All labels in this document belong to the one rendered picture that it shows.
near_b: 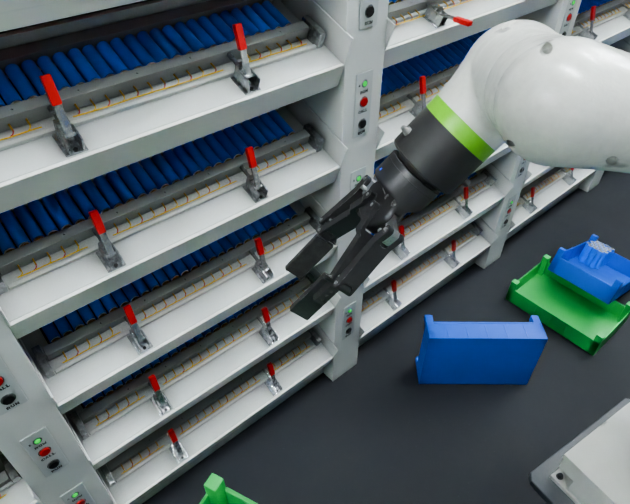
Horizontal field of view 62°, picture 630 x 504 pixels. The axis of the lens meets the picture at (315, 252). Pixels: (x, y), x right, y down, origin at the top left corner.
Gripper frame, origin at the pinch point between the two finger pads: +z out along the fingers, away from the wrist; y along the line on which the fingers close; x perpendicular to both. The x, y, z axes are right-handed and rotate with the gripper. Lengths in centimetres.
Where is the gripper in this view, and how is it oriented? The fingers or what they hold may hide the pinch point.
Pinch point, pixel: (308, 279)
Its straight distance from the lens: 70.0
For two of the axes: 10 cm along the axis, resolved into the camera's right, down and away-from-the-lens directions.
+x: -7.5, -4.8, -4.5
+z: -6.5, 6.6, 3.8
